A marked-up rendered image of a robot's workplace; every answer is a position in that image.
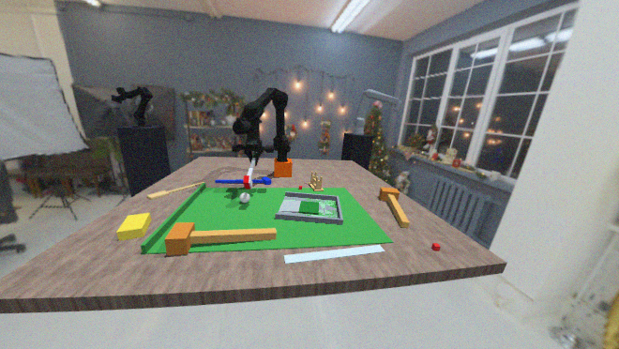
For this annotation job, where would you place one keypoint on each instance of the yellow flat block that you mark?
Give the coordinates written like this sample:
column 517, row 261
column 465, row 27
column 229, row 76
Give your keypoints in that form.
column 134, row 226

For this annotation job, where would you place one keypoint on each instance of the green putting mat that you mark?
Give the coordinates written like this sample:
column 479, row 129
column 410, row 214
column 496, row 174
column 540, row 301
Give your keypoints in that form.
column 221, row 209

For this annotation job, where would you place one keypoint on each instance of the blue long bar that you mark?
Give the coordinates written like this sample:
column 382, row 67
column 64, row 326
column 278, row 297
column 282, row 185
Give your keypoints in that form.
column 264, row 180

